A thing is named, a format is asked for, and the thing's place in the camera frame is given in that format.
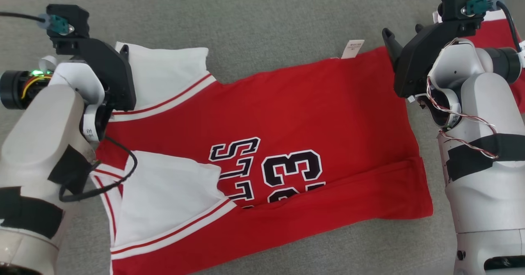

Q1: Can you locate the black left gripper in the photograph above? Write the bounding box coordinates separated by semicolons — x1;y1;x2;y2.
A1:
76;37;137;140

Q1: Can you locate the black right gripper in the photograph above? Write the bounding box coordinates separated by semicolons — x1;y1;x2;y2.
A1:
382;21;462;99

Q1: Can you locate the red garment with white band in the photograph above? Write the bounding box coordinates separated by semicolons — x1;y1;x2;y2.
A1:
433;8;525;113

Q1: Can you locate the red jersey with black lettering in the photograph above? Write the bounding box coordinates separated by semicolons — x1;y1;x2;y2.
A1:
88;40;434;275

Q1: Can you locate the grey fabric sofa seat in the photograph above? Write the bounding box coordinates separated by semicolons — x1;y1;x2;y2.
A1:
0;0;525;275

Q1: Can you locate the red white twisted wire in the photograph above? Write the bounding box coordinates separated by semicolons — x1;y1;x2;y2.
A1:
426;39;500;159

